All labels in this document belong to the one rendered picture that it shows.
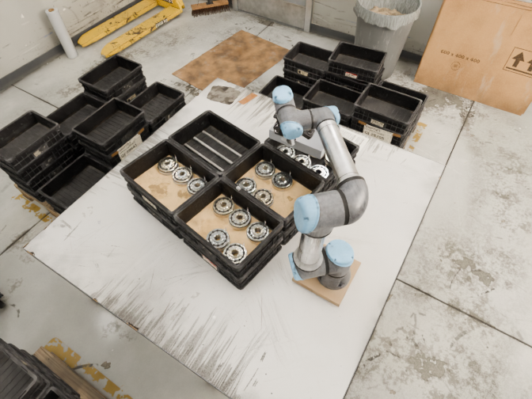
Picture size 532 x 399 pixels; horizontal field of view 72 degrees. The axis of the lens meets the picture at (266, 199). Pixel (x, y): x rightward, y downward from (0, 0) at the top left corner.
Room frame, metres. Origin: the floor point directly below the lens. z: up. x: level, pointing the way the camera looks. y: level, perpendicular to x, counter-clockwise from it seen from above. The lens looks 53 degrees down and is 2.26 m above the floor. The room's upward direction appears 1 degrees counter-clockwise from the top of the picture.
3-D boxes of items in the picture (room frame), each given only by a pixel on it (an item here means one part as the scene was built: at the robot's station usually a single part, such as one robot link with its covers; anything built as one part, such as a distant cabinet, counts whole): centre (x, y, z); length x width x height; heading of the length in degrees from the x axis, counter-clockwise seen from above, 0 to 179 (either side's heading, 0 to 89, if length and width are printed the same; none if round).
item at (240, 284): (0.89, 0.17, 0.76); 0.40 x 0.30 x 0.12; 48
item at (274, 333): (1.14, 0.08, 0.35); 1.60 x 1.60 x 0.70; 57
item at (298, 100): (2.51, -0.19, 0.26); 0.40 x 0.30 x 0.23; 57
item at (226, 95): (2.05, 0.28, 0.71); 0.22 x 0.19 x 0.01; 57
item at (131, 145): (1.84, 0.94, 0.41); 0.31 x 0.02 x 0.16; 147
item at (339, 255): (0.71, -0.29, 0.89); 0.13 x 0.12 x 0.14; 101
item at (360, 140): (1.61, -0.44, 0.70); 0.33 x 0.23 x 0.01; 57
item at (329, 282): (0.72, -0.30, 0.78); 0.15 x 0.15 x 0.10
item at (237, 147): (1.38, 0.26, 0.87); 0.40 x 0.30 x 0.11; 48
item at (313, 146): (1.28, -0.19, 1.07); 0.27 x 0.20 x 0.05; 57
